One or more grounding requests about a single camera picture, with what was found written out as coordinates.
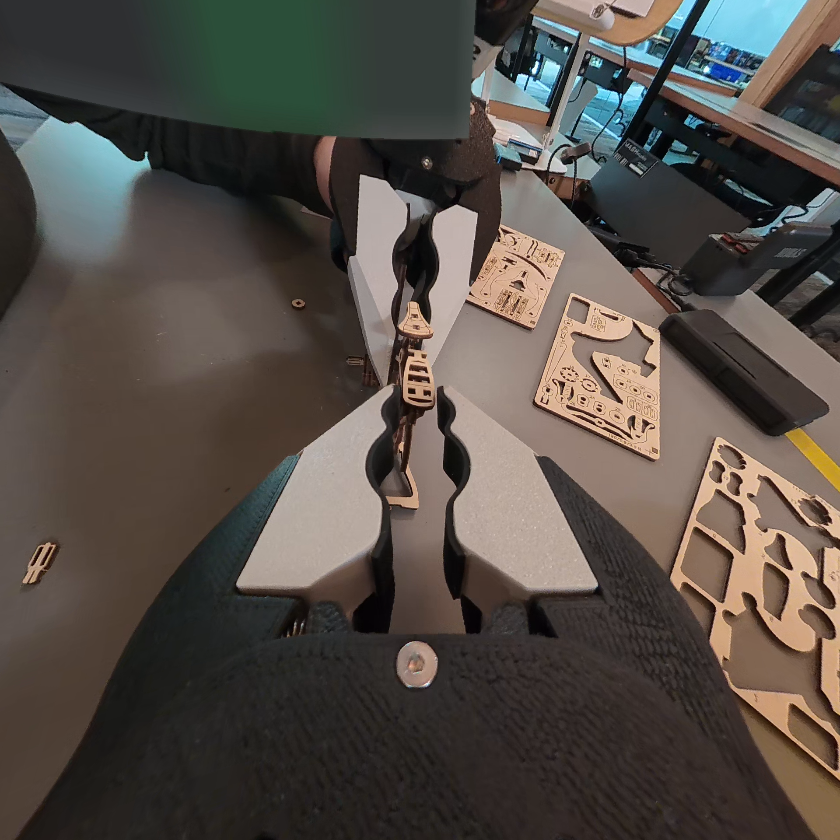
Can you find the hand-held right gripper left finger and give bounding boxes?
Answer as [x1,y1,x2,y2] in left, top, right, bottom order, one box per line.
[236,386,403,632]

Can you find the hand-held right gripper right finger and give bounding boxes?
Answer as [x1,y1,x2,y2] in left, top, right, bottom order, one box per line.
[436,386,598,632]

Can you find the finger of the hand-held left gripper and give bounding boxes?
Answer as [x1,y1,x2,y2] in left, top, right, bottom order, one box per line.
[346,174,421,389]
[415,205,478,345]

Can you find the wooden model assembly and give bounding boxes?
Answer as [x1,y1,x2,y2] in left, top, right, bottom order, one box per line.
[384,289,437,509]

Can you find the person's left forearm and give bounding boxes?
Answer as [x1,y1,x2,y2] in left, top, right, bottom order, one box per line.
[3,85,329,217]

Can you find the wooden sheet with curved parts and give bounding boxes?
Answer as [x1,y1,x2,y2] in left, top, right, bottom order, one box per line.
[467,224,567,330]

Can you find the wooden sheet with gear parts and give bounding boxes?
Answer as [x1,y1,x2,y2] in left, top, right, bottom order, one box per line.
[533,293,662,462]

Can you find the person's left hand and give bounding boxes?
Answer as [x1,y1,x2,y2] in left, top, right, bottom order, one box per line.
[314,136,337,207]

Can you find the small blue device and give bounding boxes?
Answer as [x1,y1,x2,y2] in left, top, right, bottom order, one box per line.
[493,141,540,173]

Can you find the black equipment case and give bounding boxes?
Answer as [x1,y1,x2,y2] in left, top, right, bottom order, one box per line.
[586,154,752,257]

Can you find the instruction poster board stand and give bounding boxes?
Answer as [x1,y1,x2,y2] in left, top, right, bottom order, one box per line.
[532,0,683,152]

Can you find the mostly empty wooden sheet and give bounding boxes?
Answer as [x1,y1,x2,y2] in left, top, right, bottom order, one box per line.
[669,436,840,783]

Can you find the flat black case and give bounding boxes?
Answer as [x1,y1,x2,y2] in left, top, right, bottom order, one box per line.
[658,308,830,437]

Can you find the small slotted wooden piece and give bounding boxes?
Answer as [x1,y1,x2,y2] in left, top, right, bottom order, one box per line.
[21,541,60,586]

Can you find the dark grey charger box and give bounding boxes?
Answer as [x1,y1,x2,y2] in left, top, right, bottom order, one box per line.
[679,220,834,298]

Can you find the yellow tape line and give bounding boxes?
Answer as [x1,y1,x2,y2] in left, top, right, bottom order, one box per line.
[784,427,840,493]

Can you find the long wooden desk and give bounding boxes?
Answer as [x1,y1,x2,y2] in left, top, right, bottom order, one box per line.
[626,66,840,188]

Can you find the wooden pillar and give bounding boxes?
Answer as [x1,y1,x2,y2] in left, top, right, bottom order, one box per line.
[742,0,840,109]

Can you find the black cable bundle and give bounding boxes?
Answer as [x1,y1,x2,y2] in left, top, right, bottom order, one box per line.
[617,239,697,309]

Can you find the black frame pole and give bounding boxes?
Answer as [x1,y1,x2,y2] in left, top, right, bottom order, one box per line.
[626,0,716,145]

